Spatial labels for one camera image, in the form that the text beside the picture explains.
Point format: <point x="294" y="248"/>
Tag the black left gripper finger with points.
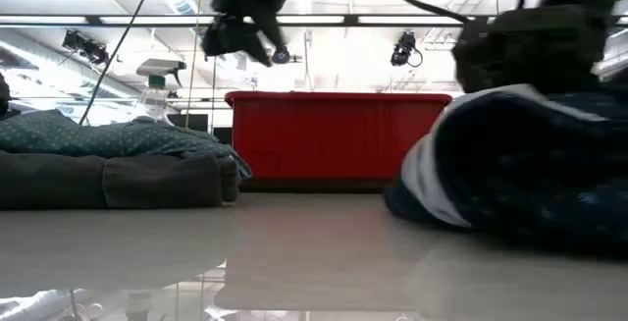
<point x="277" y="41"/>
<point x="230" y="36"/>

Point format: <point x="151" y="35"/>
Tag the red plastic laundry bin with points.
<point x="333" y="137"/>

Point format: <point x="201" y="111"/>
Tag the navy blue garment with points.
<point x="530" y="174"/>

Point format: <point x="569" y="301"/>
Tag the teal patterned shirt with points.
<point x="73" y="137"/>

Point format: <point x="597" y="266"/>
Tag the dark grey shorts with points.
<point x="98" y="181"/>

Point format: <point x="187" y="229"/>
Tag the clear spray bottle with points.
<point x="157" y="70"/>

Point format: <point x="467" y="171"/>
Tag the black monitor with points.
<point x="193" y="121"/>

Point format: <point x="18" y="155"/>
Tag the black mounted rig device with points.
<point x="86" y="46"/>

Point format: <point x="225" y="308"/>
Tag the black overhead frame bar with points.
<point x="373" y="19"/>

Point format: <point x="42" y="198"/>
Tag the black overhead camera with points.
<point x="404" y="48"/>

